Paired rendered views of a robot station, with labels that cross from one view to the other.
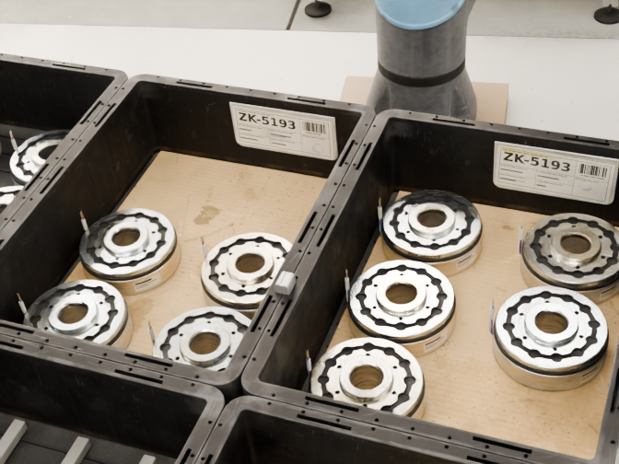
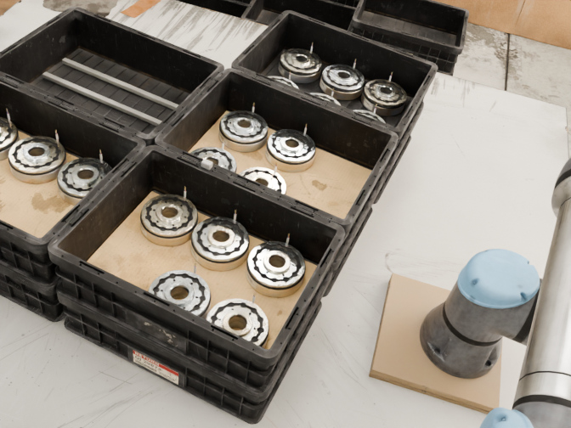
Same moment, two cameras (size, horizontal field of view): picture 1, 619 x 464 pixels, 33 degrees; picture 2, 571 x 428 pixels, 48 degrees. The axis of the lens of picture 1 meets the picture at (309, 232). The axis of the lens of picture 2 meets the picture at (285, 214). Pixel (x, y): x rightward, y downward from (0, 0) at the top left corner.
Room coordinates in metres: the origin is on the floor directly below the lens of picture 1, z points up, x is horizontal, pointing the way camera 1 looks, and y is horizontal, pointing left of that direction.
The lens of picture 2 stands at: (0.68, -0.84, 1.74)
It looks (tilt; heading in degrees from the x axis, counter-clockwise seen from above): 46 degrees down; 82
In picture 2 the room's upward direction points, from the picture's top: 11 degrees clockwise
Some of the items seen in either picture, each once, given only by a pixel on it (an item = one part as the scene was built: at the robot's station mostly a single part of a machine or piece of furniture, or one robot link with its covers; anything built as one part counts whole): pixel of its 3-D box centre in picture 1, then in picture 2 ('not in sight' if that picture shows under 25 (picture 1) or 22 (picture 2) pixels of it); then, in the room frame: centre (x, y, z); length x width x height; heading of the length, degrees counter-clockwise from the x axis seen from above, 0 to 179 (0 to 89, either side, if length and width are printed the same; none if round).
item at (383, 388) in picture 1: (366, 378); (169, 212); (0.59, -0.03, 0.86); 0.05 x 0.05 x 0.01
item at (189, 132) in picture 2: (185, 248); (277, 161); (0.78, 0.13, 0.87); 0.40 x 0.30 x 0.11; 155
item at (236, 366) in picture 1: (176, 211); (280, 142); (0.78, 0.13, 0.92); 0.40 x 0.30 x 0.02; 155
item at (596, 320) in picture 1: (551, 327); (178, 295); (0.63, -0.21, 0.86); 0.10 x 0.10 x 0.01
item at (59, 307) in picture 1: (73, 314); (244, 124); (0.71, 0.24, 0.86); 0.05 x 0.05 x 0.01
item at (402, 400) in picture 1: (366, 381); (169, 214); (0.59, -0.03, 0.86); 0.10 x 0.10 x 0.01
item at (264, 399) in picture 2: not in sight; (199, 298); (0.66, -0.14, 0.76); 0.40 x 0.30 x 0.12; 155
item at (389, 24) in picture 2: not in sight; (396, 66); (1.30, 1.29, 0.37); 0.40 x 0.30 x 0.45; 164
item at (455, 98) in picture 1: (421, 84); (466, 328); (1.15, -0.17, 0.78); 0.15 x 0.15 x 0.10
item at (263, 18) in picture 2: not in sight; (295, 52); (0.91, 1.40, 0.31); 0.40 x 0.30 x 0.34; 164
